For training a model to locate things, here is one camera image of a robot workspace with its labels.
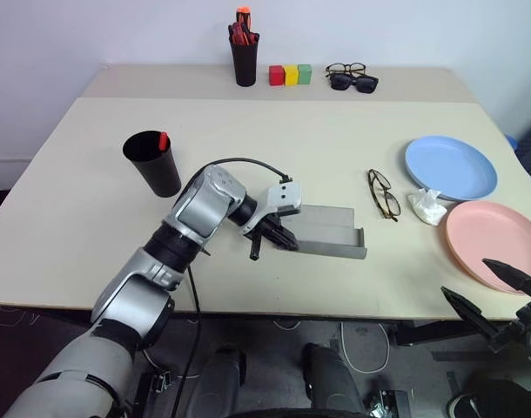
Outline white floor cable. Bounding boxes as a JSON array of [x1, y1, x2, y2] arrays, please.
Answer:
[[339, 320, 391, 374]]

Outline large dark rounded shape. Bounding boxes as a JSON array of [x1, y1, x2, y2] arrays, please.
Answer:
[[447, 368, 531, 418]]

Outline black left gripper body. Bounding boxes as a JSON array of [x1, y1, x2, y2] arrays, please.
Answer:
[[242, 204, 302, 240]]

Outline pink plate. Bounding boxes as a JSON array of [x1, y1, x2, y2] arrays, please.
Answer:
[[444, 200, 531, 295]]

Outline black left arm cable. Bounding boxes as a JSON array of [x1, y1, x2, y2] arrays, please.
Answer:
[[171, 157, 295, 418]]

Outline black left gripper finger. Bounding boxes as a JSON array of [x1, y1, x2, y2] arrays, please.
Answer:
[[259, 231, 299, 253], [272, 219, 299, 250]]

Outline tall black marker cup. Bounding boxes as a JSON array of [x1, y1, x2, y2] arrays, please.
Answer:
[[230, 37, 261, 88]]

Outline black table frame bar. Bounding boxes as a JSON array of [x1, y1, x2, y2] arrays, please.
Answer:
[[393, 319, 482, 348]]

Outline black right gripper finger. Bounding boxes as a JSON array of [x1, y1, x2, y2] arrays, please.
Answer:
[[481, 258, 531, 294], [440, 286, 508, 346]]

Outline black sunglasses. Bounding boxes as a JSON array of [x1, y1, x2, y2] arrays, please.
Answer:
[[327, 72, 380, 95]]

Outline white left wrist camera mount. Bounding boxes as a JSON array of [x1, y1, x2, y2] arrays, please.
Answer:
[[242, 179, 304, 236]]

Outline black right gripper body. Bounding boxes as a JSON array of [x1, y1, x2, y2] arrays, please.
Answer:
[[487, 299, 531, 354]]

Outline thin brown frame glasses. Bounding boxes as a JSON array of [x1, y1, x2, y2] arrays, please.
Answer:
[[325, 62, 367, 78]]

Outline orange capped marker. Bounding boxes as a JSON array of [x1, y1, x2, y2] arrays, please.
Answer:
[[235, 6, 252, 35]]

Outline tortoiseshell glasses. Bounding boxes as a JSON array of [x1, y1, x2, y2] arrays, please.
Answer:
[[366, 168, 402, 224]]

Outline white crumpled cloth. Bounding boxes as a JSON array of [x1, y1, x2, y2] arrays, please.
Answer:
[[406, 188, 448, 227]]

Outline blue plate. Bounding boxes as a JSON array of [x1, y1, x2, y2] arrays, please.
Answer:
[[405, 135, 499, 203]]

